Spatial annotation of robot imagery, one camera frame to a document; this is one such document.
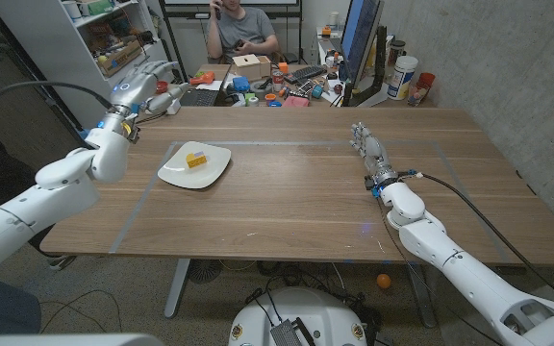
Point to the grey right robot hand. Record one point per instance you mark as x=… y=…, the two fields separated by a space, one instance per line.
x=373 y=149

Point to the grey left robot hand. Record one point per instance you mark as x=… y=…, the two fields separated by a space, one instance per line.
x=133 y=89

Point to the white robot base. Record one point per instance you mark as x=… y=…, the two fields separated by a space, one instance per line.
x=301 y=312

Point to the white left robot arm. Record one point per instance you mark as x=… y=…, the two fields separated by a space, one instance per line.
x=56 y=187

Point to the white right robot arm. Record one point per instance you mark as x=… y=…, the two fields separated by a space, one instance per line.
x=474 y=279

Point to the white square plate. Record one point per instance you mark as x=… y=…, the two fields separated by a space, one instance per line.
x=209 y=173

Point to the red bowl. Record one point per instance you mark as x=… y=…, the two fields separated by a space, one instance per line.
x=163 y=88

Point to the cardboard box with items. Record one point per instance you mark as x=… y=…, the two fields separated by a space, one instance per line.
x=120 y=57

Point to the white power box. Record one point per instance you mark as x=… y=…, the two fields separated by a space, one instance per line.
x=175 y=108

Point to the orange toy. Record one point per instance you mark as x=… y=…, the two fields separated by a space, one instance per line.
x=203 y=78

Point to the black laptop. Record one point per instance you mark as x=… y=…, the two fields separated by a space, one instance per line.
x=205 y=97

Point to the white shelf unit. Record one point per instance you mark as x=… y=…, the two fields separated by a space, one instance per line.
x=65 y=57

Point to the red snack jar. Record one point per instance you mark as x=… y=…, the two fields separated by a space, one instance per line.
x=421 y=89

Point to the white wipes canister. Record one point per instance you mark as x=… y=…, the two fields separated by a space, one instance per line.
x=401 y=77

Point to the pink cloth item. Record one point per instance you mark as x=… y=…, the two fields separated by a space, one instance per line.
x=296 y=101

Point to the dark lidded jar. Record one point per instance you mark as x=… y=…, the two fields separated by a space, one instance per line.
x=396 y=52

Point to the black keyboard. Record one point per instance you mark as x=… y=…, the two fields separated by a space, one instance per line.
x=306 y=73

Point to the blue plastic toy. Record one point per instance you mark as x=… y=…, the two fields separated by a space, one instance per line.
x=241 y=84

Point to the black computer monitor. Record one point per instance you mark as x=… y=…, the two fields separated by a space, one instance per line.
x=361 y=33

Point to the small wooden box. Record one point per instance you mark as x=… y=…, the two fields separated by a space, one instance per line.
x=248 y=67

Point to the red soup can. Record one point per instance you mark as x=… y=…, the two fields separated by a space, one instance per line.
x=277 y=81

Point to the small orange block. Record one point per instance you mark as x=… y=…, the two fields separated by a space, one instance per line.
x=283 y=67

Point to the seated person in grey shirt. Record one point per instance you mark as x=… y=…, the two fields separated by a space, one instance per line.
x=248 y=26

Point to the orange ball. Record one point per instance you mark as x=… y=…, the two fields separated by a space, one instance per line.
x=384 y=281

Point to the grey table leg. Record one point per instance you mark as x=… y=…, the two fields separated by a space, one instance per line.
x=421 y=298
x=177 y=288

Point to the white sneaker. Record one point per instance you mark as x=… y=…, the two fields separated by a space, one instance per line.
x=63 y=262

